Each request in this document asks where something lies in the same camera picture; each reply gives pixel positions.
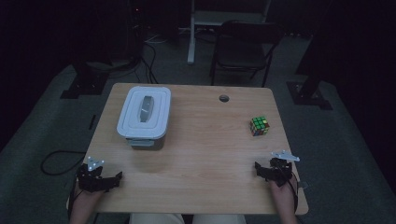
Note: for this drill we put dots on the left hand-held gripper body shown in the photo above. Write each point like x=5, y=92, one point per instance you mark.
x=90, y=180

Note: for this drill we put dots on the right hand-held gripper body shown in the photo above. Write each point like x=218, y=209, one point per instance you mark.
x=280, y=172

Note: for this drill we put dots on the colourful puzzle cube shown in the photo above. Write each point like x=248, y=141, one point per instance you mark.
x=259, y=126

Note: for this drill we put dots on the clear plastic container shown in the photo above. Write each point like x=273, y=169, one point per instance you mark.
x=149, y=143

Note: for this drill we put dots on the white container lid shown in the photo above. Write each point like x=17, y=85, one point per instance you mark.
x=144, y=112

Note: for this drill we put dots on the person's left hand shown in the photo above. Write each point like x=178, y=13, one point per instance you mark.
x=85, y=199

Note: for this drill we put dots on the person's right hand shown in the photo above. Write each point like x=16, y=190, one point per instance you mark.
x=283, y=194

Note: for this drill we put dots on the grey tape piece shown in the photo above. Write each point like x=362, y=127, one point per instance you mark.
x=303, y=185

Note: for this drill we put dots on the black floor strip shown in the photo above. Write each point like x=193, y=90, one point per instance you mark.
x=92, y=122

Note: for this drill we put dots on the black stand base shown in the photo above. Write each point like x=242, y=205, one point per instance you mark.
x=308, y=96
x=85, y=84

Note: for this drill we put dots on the black folding chair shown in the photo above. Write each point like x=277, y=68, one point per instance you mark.
x=243, y=46

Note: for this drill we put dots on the dark computer tower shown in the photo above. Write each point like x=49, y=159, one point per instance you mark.
x=135, y=28

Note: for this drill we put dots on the white metal desk frame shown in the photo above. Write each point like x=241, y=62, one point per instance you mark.
x=199, y=18

